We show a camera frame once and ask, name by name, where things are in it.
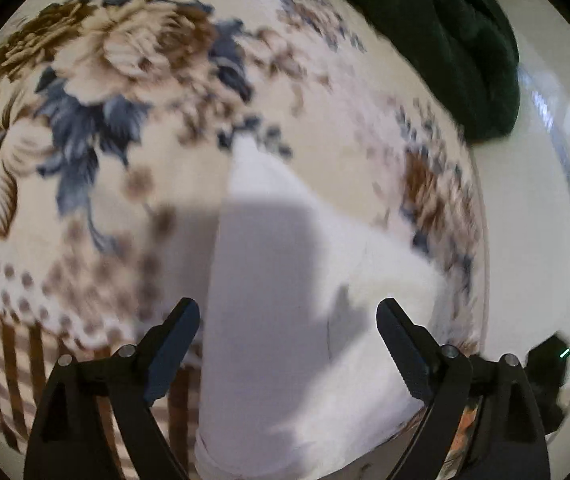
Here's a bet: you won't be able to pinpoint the floral bed cover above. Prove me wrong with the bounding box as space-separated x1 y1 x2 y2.
0 0 490 480

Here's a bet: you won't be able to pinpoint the white pants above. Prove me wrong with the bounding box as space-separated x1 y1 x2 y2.
195 135 448 480

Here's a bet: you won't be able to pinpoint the white headboard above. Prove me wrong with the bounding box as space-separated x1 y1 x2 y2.
465 0 570 451

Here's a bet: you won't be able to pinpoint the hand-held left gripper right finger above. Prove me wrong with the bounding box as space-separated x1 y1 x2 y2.
376 297 550 480

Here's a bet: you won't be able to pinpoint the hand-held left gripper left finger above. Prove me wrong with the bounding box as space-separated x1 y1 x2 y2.
24 297 201 480

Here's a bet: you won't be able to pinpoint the dark green quilt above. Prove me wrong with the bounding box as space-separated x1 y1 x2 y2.
255 0 522 143

